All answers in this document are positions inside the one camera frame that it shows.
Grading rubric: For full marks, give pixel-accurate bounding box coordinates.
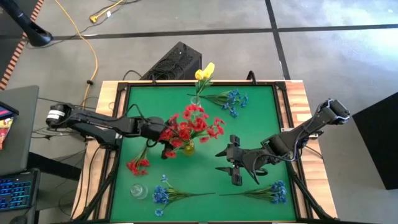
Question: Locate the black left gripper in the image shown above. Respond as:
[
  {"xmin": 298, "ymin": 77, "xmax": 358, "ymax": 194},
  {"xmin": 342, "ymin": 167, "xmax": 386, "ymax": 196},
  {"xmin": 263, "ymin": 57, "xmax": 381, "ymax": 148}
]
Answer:
[{"xmin": 136, "ymin": 116, "xmax": 172, "ymax": 161}]

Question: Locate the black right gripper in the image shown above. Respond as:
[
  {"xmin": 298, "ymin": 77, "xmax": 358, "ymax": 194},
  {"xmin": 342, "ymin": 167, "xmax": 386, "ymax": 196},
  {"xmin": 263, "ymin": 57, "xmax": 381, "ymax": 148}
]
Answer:
[{"xmin": 215, "ymin": 134, "xmax": 266, "ymax": 187}]

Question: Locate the yellow glass vase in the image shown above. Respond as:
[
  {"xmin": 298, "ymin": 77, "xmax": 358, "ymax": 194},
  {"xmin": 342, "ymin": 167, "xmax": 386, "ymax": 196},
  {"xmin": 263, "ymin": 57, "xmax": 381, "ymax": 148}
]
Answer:
[{"xmin": 182, "ymin": 139, "xmax": 196, "ymax": 156}]

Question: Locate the blue flower bunch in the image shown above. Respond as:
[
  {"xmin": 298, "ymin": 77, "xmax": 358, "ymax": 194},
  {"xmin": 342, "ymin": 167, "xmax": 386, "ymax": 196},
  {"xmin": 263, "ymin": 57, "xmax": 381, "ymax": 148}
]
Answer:
[
  {"xmin": 187, "ymin": 89, "xmax": 250, "ymax": 119},
  {"xmin": 152, "ymin": 174, "xmax": 216, "ymax": 206},
  {"xmin": 219, "ymin": 179, "xmax": 287, "ymax": 205}
]

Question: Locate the green table mat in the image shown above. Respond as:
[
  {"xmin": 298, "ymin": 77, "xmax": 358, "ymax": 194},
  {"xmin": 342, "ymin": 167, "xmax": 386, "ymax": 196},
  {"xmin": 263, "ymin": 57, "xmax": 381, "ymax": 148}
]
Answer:
[{"xmin": 109, "ymin": 85, "xmax": 297, "ymax": 222}]

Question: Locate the black computer tower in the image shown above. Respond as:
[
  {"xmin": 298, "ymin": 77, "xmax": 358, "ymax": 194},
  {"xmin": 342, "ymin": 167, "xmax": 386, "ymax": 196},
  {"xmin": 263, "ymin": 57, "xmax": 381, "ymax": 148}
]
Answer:
[{"xmin": 139, "ymin": 41, "xmax": 203, "ymax": 81}]

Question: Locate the black desk support bar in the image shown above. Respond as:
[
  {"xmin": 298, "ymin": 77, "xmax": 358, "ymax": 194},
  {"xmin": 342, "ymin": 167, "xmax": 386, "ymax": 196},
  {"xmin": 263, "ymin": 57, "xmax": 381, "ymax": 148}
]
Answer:
[{"xmin": 27, "ymin": 152, "xmax": 82, "ymax": 182}]

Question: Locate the gray desk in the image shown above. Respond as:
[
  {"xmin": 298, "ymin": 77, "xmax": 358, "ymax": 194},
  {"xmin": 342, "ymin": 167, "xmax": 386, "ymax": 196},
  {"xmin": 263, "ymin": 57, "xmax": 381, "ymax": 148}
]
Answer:
[{"xmin": 0, "ymin": 85, "xmax": 40, "ymax": 177}]

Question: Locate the dark tablet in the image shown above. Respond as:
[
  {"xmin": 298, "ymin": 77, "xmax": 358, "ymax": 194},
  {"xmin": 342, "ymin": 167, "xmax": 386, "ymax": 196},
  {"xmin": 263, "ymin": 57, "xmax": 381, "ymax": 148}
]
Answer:
[{"xmin": 0, "ymin": 101, "xmax": 20, "ymax": 121}]

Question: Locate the colourful package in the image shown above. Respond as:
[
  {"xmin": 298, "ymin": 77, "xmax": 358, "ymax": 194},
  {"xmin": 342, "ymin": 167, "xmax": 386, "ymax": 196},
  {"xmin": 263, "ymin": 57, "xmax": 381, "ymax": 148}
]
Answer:
[{"xmin": 0, "ymin": 117, "xmax": 15, "ymax": 152}]

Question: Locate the backlit keyboard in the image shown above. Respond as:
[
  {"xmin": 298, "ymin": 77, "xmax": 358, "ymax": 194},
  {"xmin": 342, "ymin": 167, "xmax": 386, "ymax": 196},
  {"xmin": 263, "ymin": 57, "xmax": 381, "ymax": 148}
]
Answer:
[{"xmin": 0, "ymin": 169, "xmax": 40, "ymax": 213}]

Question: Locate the orange black striped strip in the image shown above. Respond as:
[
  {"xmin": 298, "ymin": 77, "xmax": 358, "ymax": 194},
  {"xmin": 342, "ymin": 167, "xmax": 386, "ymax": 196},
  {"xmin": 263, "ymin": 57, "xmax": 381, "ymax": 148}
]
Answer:
[{"xmin": 0, "ymin": 0, "xmax": 45, "ymax": 91}]

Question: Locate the large black box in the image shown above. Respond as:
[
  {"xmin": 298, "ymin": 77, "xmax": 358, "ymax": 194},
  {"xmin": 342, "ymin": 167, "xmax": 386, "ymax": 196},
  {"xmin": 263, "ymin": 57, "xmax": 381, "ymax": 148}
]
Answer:
[{"xmin": 351, "ymin": 91, "xmax": 398, "ymax": 191}]

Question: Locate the black pole stand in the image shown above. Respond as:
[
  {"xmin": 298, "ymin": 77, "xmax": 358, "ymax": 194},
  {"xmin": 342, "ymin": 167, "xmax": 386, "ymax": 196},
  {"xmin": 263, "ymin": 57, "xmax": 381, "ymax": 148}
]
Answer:
[{"xmin": 0, "ymin": 0, "xmax": 54, "ymax": 48}]

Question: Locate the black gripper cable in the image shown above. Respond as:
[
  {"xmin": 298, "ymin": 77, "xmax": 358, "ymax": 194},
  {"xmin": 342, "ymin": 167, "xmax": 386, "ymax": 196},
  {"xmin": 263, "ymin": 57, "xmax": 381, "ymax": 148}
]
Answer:
[{"xmin": 251, "ymin": 154, "xmax": 270, "ymax": 185}]

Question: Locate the black table frame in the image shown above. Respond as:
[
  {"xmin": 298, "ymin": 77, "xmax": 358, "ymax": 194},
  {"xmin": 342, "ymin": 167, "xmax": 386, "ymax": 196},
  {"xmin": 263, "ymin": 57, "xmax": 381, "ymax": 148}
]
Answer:
[{"xmin": 104, "ymin": 81, "xmax": 302, "ymax": 223}]

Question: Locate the yellow floor cable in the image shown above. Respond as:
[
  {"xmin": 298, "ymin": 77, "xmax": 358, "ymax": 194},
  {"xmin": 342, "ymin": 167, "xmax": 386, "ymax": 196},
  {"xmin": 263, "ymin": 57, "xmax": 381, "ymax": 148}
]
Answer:
[{"xmin": 54, "ymin": 0, "xmax": 99, "ymax": 118}]

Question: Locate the black floor cable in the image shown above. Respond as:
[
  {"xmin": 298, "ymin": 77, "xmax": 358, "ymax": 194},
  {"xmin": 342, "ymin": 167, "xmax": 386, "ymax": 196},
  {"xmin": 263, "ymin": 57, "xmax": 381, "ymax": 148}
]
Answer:
[{"xmin": 37, "ymin": 96, "xmax": 97, "ymax": 110}]

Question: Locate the yellow cable with plug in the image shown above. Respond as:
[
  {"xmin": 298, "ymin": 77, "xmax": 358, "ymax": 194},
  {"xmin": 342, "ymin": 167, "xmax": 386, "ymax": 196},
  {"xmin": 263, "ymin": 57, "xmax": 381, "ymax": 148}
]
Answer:
[{"xmin": 89, "ymin": 0, "xmax": 125, "ymax": 24}]

